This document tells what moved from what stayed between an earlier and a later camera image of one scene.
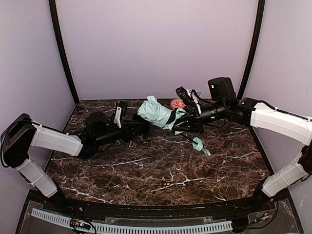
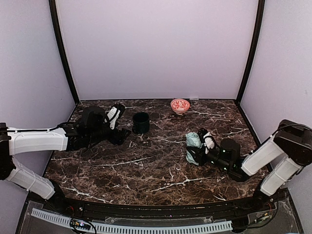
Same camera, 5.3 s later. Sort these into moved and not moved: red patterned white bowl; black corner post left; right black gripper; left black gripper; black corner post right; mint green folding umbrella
Moved: right black gripper; left black gripper; mint green folding umbrella
Not moved: black corner post right; black corner post left; red patterned white bowl
